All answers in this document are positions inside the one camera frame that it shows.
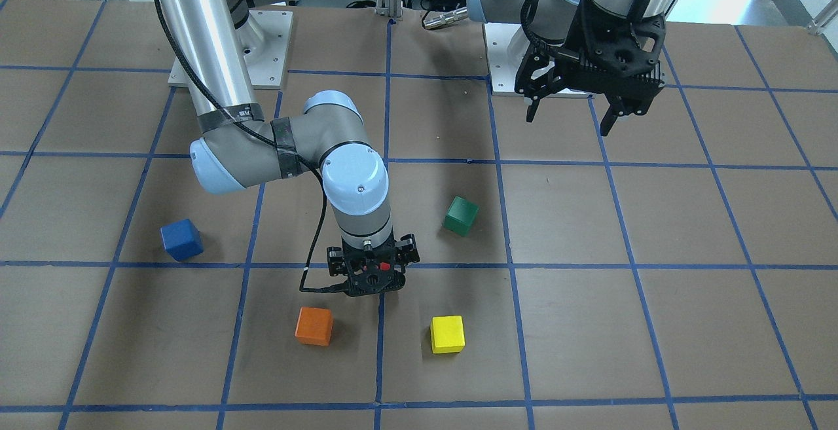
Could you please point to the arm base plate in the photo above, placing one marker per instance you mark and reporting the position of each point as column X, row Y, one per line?
column 262, row 50
column 506, row 46

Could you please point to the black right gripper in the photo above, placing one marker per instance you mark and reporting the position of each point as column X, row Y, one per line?
column 409, row 249

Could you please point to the orange wooden block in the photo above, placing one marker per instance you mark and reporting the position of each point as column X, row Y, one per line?
column 314, row 326

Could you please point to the green wooden block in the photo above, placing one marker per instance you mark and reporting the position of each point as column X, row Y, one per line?
column 460, row 216

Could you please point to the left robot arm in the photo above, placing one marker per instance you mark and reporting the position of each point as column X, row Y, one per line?
column 553, row 17

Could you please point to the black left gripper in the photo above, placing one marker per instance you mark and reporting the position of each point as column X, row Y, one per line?
column 579, row 36

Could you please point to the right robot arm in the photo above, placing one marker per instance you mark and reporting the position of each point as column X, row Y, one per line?
column 238, row 148

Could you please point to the yellow wooden block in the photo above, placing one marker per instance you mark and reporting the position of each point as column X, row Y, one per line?
column 447, row 334

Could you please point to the blue wooden block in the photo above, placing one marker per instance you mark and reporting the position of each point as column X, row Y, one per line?
column 181, row 240

